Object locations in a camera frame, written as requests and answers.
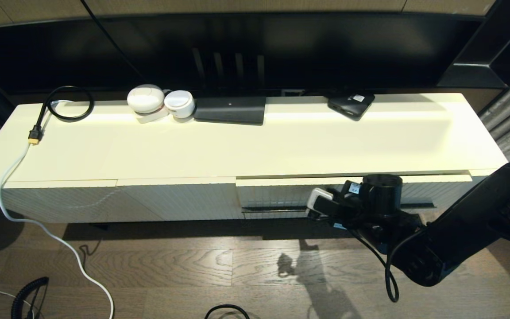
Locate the white fluted drawer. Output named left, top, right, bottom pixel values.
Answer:
left=236, top=172, right=472, bottom=221

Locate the white TV cabinet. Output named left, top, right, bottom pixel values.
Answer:
left=0, top=92, right=510, bottom=224

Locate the small black box white label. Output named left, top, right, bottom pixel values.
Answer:
left=328, top=93, right=376, bottom=121

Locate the black flat set-top box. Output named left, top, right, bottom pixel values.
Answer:
left=193, top=96, right=267, bottom=126

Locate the black television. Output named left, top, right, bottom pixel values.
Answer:
left=0, top=12, right=490, bottom=96

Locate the small white round device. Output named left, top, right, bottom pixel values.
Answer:
left=164, top=90, right=195, bottom=119

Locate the large white round device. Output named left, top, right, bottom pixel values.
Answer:
left=127, top=84, right=165, bottom=116

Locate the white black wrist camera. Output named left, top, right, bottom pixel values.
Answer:
left=306, top=187, right=346, bottom=213

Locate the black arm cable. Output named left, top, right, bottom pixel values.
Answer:
left=348, top=224, right=424, bottom=303

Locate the black cable loop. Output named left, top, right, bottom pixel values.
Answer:
left=205, top=304, right=250, bottom=319

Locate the black wall shelf unit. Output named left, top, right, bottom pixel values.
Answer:
left=437, top=0, right=510, bottom=89

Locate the black HDMI cable yellow plug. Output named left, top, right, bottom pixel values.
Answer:
left=27, top=86, right=94, bottom=145

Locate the black coiled cable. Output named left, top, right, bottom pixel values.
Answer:
left=11, top=277, right=50, bottom=319

